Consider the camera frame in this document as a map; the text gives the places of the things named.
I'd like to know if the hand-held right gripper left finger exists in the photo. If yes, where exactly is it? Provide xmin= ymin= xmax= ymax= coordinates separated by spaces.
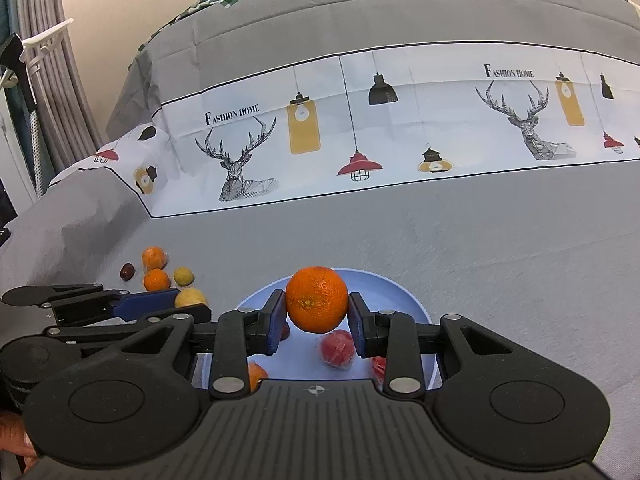
xmin=105 ymin=289 xmax=288 ymax=401

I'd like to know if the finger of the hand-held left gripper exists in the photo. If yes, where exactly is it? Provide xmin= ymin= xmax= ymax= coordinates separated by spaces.
xmin=44 ymin=304 xmax=213 ymax=346
xmin=1 ymin=283 xmax=182 ymax=322

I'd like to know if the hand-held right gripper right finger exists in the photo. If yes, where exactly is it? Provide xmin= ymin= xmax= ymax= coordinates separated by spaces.
xmin=348 ymin=291 xmax=527 ymax=399

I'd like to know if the small orange tangerine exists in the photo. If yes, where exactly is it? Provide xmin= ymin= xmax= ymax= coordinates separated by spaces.
xmin=143 ymin=268 xmax=171 ymax=292
xmin=141 ymin=246 xmax=168 ymax=269
xmin=248 ymin=362 xmax=270 ymax=392
xmin=285 ymin=266 xmax=349 ymax=335

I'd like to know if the blue round plate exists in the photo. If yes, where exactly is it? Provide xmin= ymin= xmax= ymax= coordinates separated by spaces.
xmin=235 ymin=267 xmax=434 ymax=392

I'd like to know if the person's left hand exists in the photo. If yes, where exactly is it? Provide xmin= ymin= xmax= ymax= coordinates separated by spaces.
xmin=0 ymin=408 xmax=40 ymax=476

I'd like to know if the grey pleated curtain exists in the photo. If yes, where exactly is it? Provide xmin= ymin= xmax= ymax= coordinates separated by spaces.
xmin=10 ymin=0 xmax=107 ymax=173

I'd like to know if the white plastic hanger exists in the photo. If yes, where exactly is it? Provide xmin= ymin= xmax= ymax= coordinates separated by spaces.
xmin=0 ymin=19 xmax=75 ymax=91

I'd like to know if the dark pole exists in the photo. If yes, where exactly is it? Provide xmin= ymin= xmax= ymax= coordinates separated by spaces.
xmin=0 ymin=34 xmax=46 ymax=198

